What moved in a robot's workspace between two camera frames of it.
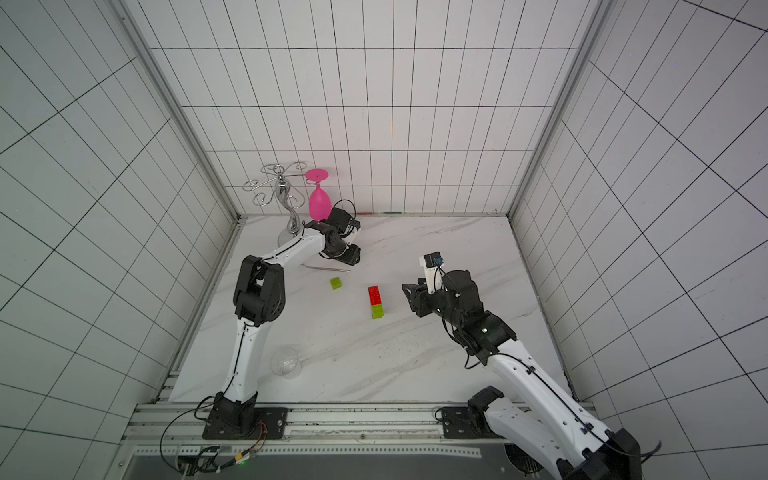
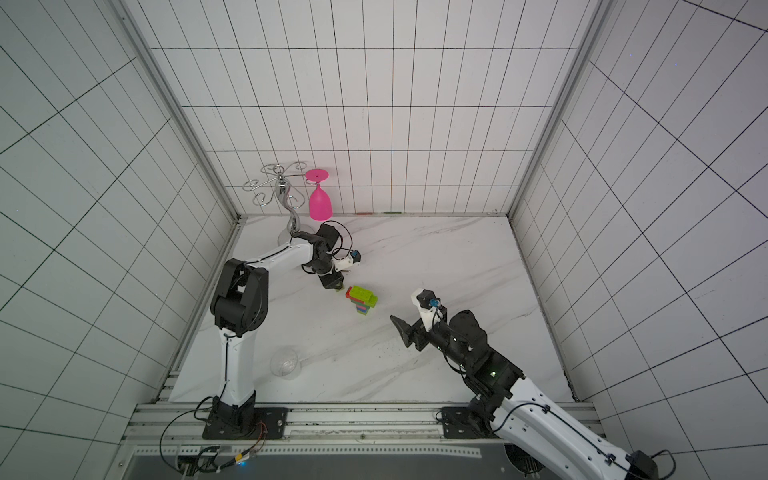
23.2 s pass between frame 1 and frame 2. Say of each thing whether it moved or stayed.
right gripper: moved
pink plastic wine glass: stayed
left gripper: moved
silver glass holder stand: stayed
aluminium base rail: stayed
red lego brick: moved
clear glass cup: stayed
